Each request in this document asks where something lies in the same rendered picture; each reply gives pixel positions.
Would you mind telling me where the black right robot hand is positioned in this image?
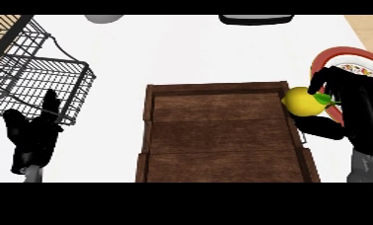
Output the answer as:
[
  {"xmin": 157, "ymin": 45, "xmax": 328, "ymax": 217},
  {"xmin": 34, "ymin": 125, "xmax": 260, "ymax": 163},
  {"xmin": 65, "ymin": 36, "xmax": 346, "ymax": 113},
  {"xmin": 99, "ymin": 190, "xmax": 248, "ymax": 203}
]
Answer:
[{"xmin": 291, "ymin": 65, "xmax": 373, "ymax": 154}]

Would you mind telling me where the brown wooden tray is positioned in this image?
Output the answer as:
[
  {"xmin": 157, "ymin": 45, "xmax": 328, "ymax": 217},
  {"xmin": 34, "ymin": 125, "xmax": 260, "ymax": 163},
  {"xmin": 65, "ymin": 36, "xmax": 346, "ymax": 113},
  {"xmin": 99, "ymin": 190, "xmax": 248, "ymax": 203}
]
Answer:
[{"xmin": 135, "ymin": 81, "xmax": 322, "ymax": 184}]

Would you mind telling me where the yellow lemon with green leaf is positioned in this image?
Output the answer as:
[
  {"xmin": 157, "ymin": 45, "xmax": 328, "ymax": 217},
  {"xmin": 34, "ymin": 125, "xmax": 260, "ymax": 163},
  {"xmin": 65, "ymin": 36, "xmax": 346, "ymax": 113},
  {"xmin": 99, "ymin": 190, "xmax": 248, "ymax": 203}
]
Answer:
[{"xmin": 281, "ymin": 86, "xmax": 343, "ymax": 117}]

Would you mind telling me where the red rimmed patterned plate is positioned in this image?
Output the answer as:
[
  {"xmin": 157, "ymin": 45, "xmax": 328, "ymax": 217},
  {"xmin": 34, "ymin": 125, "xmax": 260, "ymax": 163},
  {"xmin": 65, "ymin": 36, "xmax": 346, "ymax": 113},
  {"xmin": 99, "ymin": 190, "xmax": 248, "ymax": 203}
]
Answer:
[{"xmin": 310, "ymin": 46, "xmax": 373, "ymax": 127}]

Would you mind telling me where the grey round object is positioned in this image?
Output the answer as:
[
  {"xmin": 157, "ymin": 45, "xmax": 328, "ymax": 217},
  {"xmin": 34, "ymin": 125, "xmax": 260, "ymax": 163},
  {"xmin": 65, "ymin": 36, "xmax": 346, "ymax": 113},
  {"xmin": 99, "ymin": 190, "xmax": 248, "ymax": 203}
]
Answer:
[{"xmin": 85, "ymin": 15, "xmax": 126, "ymax": 25}]

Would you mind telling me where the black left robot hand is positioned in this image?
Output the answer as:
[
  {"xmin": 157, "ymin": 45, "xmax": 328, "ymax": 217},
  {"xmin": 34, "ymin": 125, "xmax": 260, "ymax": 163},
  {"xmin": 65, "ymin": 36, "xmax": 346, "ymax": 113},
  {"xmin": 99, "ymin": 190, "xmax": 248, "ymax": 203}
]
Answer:
[{"xmin": 2, "ymin": 88, "xmax": 65, "ymax": 176}]

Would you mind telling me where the black wire basket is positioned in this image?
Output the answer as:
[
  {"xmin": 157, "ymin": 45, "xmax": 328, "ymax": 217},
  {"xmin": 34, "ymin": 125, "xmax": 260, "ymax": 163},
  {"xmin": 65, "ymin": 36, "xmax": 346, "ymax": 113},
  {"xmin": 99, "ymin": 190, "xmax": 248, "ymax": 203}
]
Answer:
[{"xmin": 0, "ymin": 15, "xmax": 98, "ymax": 126}]

